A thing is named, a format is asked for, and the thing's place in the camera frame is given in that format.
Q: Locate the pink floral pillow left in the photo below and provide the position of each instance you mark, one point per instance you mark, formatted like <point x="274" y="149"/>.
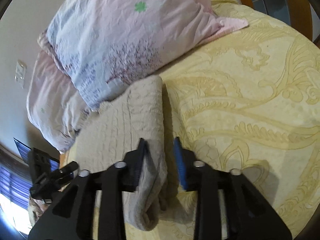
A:
<point x="54" y="105"/>

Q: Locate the fuzzy beige sleeve forearm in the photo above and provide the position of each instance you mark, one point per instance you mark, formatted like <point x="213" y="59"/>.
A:
<point x="36" y="208"/>

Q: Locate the white wall switch plate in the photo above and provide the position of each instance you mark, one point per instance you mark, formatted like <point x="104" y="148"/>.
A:
<point x="20" y="72"/>

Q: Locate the blue window curtain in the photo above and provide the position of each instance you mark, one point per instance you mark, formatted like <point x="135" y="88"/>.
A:
<point x="15" y="188"/>

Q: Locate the beige cable-knit sweater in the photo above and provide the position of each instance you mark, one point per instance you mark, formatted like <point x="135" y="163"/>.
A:
<point x="115" y="129"/>

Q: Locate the yellow patterned bed blanket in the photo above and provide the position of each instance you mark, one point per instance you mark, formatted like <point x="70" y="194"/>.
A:
<point x="248" y="100"/>

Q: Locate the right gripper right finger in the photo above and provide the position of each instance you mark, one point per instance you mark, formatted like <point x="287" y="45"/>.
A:
<point x="248" y="213"/>

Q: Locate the blue pink floral pillow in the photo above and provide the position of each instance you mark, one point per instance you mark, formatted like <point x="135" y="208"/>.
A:
<point x="106" y="45"/>

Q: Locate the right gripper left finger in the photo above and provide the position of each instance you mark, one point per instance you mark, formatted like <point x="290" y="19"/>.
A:
<point x="71" y="214"/>

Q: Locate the black flat television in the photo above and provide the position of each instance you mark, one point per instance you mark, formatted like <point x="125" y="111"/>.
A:
<point x="39" y="159"/>

